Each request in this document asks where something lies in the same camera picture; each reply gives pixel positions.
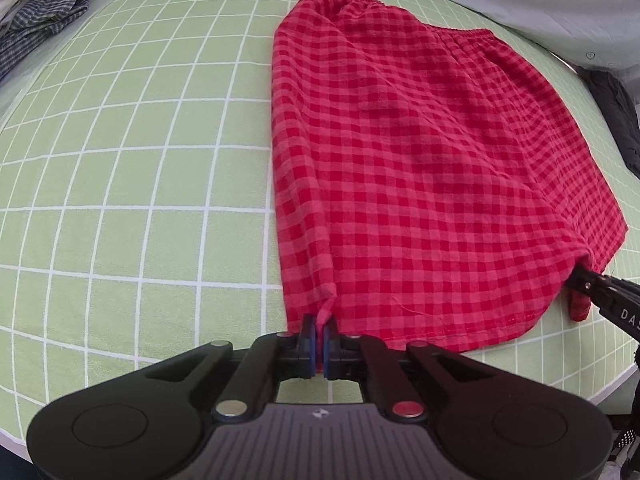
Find red checked shorts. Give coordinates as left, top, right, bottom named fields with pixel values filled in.
left=271, top=0, right=627, bottom=352

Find black garment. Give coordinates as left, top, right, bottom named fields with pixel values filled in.
left=576, top=68, right=640, bottom=178

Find blue checked garment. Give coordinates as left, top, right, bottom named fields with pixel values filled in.
left=1, top=0, right=89, bottom=79

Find green grid mat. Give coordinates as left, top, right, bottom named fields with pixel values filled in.
left=1, top=0, right=639, bottom=455

